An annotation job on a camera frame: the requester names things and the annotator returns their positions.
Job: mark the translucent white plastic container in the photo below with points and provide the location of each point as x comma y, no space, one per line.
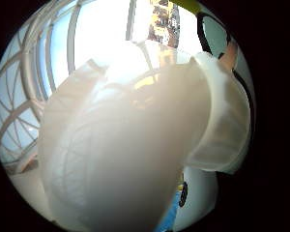
119,154

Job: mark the yellow brown building outside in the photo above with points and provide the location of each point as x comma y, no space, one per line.
164,22

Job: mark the translucent white plastic cup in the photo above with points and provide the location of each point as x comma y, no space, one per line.
227,129

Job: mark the white object with black spot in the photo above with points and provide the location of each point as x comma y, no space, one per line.
199,196

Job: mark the white steel window frame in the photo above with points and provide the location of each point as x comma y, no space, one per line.
29,80

